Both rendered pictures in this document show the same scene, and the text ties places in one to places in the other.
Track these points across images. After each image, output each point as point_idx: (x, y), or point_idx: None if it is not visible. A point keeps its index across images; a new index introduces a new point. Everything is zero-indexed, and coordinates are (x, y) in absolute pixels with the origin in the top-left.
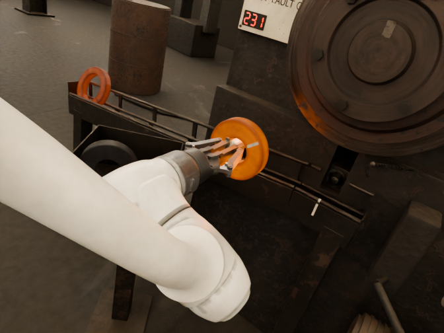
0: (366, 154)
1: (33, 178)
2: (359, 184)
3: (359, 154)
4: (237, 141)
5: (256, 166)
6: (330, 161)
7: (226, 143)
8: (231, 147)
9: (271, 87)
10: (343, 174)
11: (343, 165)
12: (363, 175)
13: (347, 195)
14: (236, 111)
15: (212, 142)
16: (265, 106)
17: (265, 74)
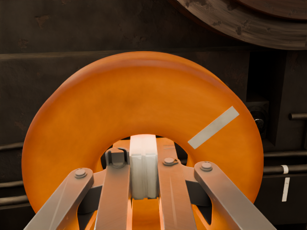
0: (298, 59)
1: None
2: (301, 110)
3: (287, 64)
4: (150, 142)
5: (247, 190)
6: (246, 97)
7: (128, 175)
8: (171, 184)
9: (77, 23)
10: (262, 108)
11: (249, 97)
12: (303, 93)
13: (289, 135)
14: (31, 93)
15: (66, 216)
16: (87, 56)
17: (55, 2)
